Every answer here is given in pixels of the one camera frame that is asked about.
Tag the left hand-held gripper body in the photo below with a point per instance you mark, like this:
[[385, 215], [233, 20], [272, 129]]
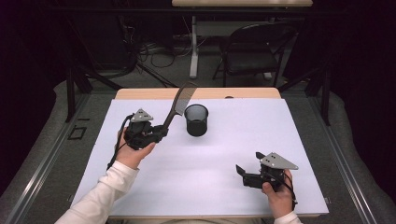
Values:
[[140, 132]]

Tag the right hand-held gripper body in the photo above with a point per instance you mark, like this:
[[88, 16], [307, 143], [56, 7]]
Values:
[[275, 161]]

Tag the black mesh pen cup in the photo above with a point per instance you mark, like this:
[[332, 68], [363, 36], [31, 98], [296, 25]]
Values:
[[196, 127]]

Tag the black comb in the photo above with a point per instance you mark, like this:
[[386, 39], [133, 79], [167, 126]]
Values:
[[182, 99]]

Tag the person's left hand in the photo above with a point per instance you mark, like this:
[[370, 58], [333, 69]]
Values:
[[130, 157]]

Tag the person's right hand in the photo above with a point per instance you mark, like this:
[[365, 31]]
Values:
[[280, 202]]

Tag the white table cover board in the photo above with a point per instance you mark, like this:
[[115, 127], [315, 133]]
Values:
[[202, 174]]

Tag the black metal stand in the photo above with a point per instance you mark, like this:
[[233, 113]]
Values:
[[326, 99], [71, 93]]

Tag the wooden desk with white leg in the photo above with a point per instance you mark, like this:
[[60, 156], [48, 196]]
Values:
[[194, 56]]

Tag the black folding chair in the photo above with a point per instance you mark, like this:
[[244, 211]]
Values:
[[252, 59]]

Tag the metal floor rail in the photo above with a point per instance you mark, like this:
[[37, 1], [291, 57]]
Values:
[[342, 161], [46, 161]]

